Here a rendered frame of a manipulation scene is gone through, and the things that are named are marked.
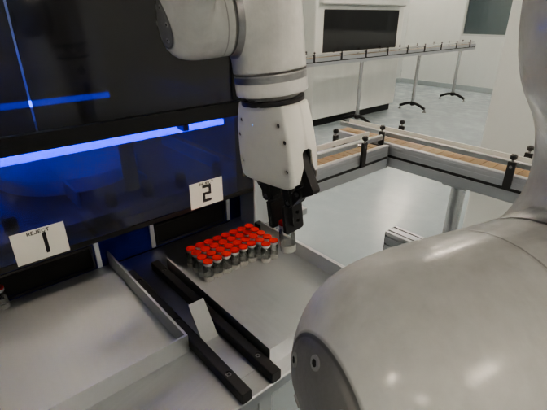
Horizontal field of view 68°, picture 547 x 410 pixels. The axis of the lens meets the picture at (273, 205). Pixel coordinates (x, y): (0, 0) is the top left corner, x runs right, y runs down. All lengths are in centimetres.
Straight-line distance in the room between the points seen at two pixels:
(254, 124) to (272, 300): 42
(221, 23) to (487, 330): 34
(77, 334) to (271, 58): 58
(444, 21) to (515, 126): 759
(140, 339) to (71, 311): 17
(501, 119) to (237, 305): 160
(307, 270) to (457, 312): 73
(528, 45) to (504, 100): 190
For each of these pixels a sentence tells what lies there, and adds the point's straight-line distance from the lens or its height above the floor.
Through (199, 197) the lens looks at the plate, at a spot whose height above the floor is 102.
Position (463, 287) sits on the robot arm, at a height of 128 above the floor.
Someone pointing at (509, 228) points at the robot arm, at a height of 128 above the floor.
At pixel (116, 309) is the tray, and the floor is 88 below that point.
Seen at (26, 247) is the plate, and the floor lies 102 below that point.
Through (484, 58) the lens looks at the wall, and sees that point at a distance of 921.
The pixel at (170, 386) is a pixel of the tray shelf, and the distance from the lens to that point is 68.
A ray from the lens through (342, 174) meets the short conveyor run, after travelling 143.
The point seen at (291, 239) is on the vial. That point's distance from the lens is 55.
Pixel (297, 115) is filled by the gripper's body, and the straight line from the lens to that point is 46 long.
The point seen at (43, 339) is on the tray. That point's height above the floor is 88.
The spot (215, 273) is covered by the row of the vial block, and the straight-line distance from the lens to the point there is 87.
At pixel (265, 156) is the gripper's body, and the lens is 49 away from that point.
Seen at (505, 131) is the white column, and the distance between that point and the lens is 210.
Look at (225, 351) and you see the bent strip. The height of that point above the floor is 88.
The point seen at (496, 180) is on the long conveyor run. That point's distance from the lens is 148.
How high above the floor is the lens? 138
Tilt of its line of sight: 25 degrees down
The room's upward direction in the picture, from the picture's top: straight up
